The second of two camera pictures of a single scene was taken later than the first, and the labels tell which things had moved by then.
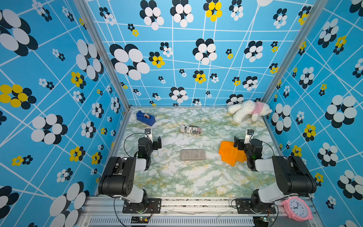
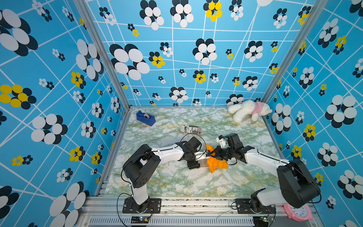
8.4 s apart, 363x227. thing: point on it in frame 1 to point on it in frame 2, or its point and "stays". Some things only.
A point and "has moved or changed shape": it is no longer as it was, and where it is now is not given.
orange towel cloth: (230, 154) has moved or changed shape
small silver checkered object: (190, 129) stays
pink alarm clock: (298, 209) stays
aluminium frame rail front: (100, 212) stays
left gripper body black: (153, 146) to (192, 153)
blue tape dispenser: (145, 118) stays
